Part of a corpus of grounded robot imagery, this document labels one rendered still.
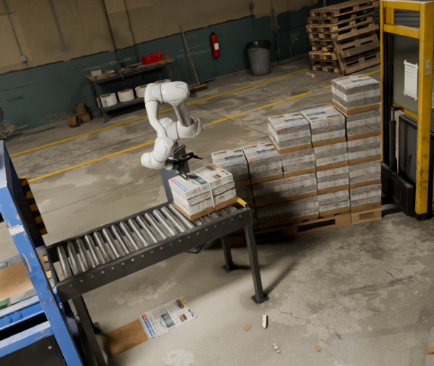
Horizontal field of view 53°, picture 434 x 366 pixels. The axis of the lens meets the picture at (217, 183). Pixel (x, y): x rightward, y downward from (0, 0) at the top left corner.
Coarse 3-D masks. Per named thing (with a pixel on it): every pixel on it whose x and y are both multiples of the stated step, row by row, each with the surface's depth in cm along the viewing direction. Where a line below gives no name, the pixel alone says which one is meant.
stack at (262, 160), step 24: (264, 144) 398; (336, 144) 370; (240, 168) 371; (264, 168) 374; (288, 168) 376; (336, 168) 380; (240, 192) 381; (264, 192) 383; (288, 192) 386; (336, 192) 390; (264, 216) 394; (288, 216) 397; (336, 216) 400; (240, 240) 401; (264, 240) 403
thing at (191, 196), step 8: (176, 176) 312; (184, 176) 311; (176, 184) 300; (184, 184) 298; (192, 184) 296; (200, 184) 294; (176, 192) 305; (184, 192) 289; (192, 192) 291; (200, 192) 294; (176, 200) 313; (184, 200) 296; (192, 200) 293; (200, 200) 296; (184, 208) 302; (192, 208) 295; (200, 208) 299
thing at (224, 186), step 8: (200, 168) 319; (208, 168) 316; (216, 168) 313; (208, 176) 304; (216, 176) 302; (224, 176) 300; (232, 176) 303; (216, 184) 298; (224, 184) 302; (232, 184) 305; (216, 192) 300; (224, 192) 304; (232, 192) 307; (216, 200) 303; (224, 200) 306
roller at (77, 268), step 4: (68, 244) 299; (72, 244) 300; (68, 248) 294; (72, 248) 293; (68, 252) 291; (72, 252) 288; (72, 256) 283; (76, 256) 284; (72, 260) 280; (76, 260) 279; (72, 264) 277; (76, 264) 273; (80, 264) 276; (76, 268) 270; (80, 268) 270; (76, 272) 266; (80, 272) 265
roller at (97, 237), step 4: (96, 232) 307; (96, 236) 302; (100, 236) 302; (96, 240) 299; (100, 240) 296; (100, 244) 291; (104, 244) 291; (100, 248) 288; (104, 248) 285; (104, 252) 281; (108, 252) 281; (104, 256) 278; (108, 256) 275; (108, 260) 272
